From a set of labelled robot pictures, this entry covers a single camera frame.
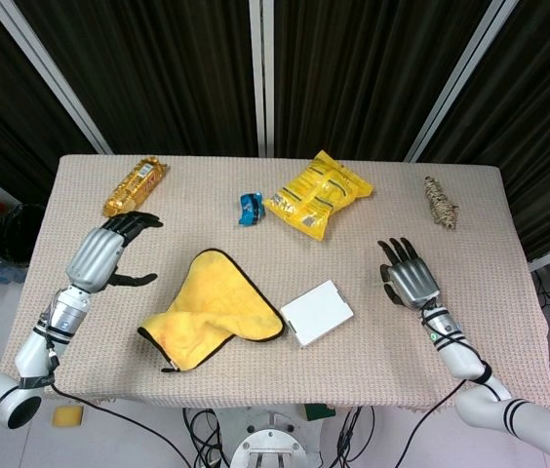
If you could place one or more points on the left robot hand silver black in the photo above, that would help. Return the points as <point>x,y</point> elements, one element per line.
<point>92,261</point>

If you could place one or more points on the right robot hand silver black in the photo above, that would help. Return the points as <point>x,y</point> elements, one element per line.
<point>411,280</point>

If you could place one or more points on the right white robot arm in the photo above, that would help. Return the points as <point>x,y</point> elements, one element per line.
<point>480,404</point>

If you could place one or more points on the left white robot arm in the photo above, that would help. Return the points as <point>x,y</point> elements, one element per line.
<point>36,346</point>

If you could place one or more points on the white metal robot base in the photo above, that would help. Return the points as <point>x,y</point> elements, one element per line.
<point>275,439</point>

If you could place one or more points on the white cardboard box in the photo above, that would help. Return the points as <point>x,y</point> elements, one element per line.
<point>316,312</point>

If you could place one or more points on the black trash bin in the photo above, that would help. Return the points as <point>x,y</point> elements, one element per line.
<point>14,234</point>

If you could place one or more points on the gold biscuit package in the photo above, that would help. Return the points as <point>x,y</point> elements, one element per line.
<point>136,187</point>

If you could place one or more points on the clear plastic water bottle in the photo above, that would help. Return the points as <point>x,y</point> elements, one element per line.
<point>4,273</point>

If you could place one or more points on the beige waffle tablecloth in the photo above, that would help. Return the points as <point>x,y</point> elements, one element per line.
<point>353,370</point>

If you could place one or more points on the yellow snack bag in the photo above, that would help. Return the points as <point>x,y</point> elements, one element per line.
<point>319,195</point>

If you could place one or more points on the yellow microfiber cloth black trim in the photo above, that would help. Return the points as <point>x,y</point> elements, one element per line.
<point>216,302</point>

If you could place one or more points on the yellow sponge block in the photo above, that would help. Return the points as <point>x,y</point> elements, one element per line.
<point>67,416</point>

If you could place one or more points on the green flat item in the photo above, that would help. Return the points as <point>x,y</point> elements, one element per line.
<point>320,412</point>

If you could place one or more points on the blue crumpled snack wrapper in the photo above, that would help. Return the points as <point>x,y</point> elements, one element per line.
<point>249,208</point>

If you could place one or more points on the white partition post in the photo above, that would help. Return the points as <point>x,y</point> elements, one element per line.
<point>460,78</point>
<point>51,73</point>
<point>262,78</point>

